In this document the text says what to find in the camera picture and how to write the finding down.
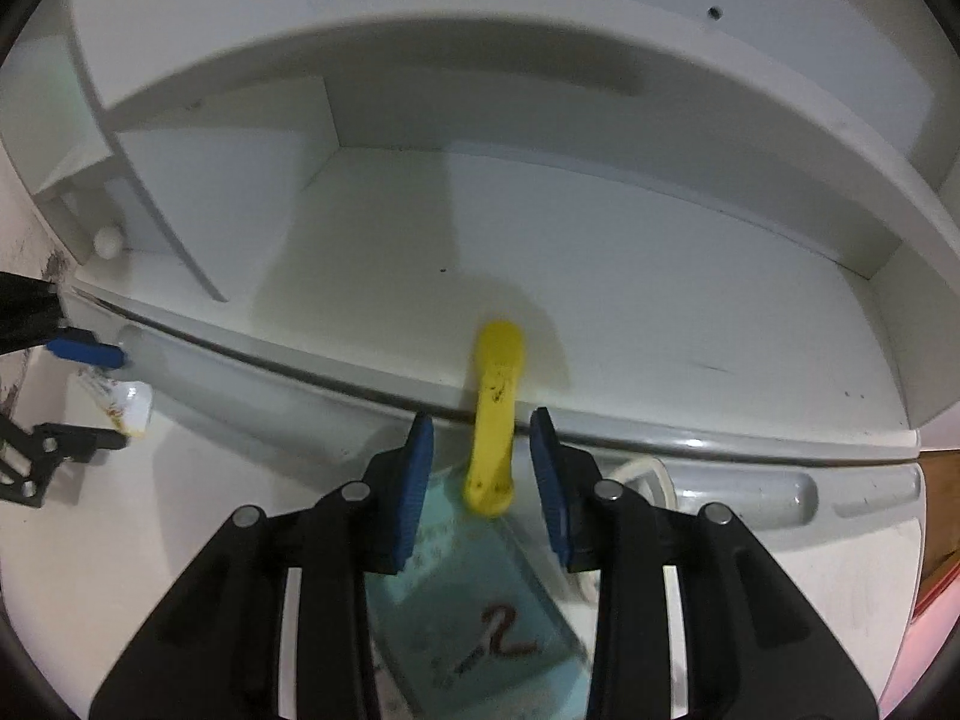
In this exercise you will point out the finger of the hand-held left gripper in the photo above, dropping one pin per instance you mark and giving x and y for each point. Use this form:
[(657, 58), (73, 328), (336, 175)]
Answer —
[(82, 352), (75, 440)]

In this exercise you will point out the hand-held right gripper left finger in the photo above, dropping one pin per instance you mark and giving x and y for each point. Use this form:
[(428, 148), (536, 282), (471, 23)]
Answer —
[(416, 495)]

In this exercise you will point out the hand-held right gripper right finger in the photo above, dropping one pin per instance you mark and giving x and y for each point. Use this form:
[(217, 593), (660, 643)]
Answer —
[(551, 499)]

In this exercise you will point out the teal cardboard box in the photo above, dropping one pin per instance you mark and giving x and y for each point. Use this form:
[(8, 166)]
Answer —
[(480, 615)]

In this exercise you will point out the white drawer with round knob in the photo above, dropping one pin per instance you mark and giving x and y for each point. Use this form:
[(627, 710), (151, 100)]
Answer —
[(131, 217)]

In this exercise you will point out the white desk shelf unit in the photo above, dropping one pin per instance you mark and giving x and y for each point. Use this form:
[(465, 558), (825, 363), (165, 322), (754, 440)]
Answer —
[(600, 277)]

